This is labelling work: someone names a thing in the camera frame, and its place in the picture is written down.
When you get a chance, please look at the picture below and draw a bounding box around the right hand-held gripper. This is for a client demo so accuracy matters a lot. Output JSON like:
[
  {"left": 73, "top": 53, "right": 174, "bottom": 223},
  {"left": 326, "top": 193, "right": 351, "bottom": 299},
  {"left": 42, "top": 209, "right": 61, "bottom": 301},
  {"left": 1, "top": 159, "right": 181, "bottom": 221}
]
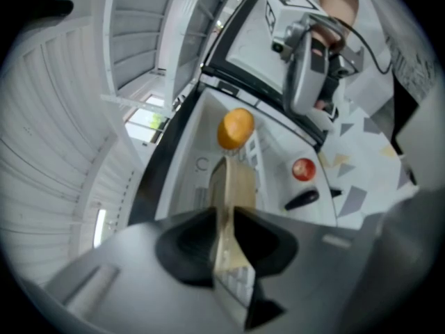
[{"left": 264, "top": 0, "right": 366, "bottom": 122}]

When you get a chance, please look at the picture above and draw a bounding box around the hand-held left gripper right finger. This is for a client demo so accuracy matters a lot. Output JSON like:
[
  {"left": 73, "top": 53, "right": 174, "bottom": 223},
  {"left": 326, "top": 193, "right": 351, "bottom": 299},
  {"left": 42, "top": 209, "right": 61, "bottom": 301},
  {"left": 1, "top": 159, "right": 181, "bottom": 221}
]
[{"left": 232, "top": 205, "right": 300, "bottom": 331}]

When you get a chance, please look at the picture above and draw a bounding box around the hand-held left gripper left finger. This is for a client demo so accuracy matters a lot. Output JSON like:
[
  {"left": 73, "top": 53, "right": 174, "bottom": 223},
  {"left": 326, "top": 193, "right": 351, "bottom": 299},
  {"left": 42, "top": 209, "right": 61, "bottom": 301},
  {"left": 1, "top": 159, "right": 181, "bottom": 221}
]
[{"left": 155, "top": 206, "right": 219, "bottom": 289}]

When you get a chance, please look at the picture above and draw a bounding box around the clear container with wooden lid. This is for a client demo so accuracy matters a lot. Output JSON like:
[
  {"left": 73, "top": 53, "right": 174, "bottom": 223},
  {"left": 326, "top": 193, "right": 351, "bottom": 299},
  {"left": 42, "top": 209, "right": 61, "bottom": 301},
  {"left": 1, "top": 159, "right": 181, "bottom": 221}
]
[{"left": 207, "top": 147, "right": 261, "bottom": 311}]

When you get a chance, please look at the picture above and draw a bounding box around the person's right forearm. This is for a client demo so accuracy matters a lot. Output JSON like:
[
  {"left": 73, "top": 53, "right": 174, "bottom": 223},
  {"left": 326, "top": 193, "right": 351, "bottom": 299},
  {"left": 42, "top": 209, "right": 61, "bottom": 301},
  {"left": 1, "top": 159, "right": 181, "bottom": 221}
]
[{"left": 316, "top": 0, "right": 360, "bottom": 27}]

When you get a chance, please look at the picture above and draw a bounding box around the person's right hand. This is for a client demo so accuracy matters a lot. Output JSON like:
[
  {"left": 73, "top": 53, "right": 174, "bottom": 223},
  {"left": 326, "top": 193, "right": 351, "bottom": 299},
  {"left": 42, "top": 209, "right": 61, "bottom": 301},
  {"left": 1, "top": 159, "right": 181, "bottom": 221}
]
[{"left": 311, "top": 23, "right": 344, "bottom": 57}]

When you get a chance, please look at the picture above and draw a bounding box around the dark purple eggplant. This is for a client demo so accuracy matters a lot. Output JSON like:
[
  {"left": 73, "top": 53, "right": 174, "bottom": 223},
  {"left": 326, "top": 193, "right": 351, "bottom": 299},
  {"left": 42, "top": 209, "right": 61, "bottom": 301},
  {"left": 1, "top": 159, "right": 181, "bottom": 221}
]
[{"left": 284, "top": 188, "right": 321, "bottom": 212}]

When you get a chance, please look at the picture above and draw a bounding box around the red tomato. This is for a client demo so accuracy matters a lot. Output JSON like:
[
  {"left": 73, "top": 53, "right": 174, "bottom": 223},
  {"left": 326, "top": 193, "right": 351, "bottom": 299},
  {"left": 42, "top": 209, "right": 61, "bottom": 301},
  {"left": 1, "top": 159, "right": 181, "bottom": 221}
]
[{"left": 291, "top": 157, "right": 317, "bottom": 182}]

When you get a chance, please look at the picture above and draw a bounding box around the ceiling light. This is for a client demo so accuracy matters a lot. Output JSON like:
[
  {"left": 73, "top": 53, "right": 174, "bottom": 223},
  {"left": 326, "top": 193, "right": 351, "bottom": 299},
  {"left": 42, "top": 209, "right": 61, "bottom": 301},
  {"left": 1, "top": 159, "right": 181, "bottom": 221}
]
[{"left": 92, "top": 207, "right": 108, "bottom": 249}]

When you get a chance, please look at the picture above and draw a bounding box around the orange fruit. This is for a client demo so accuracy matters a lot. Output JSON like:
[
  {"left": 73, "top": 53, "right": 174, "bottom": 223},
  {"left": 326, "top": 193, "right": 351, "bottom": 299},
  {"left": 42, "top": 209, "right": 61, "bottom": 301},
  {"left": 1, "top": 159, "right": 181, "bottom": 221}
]
[{"left": 216, "top": 107, "right": 256, "bottom": 151}]

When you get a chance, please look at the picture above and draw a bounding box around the window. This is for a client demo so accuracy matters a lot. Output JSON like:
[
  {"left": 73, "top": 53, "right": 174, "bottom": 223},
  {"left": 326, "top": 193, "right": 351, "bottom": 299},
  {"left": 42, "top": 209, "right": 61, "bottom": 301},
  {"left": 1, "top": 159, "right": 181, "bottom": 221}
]
[{"left": 124, "top": 94, "right": 170, "bottom": 146}]

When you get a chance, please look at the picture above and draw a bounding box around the black cable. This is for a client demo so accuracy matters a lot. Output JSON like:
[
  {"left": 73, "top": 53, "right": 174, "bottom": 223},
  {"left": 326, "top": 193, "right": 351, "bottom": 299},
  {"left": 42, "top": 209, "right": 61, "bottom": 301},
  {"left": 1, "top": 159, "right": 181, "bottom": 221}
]
[{"left": 342, "top": 18, "right": 394, "bottom": 75}]

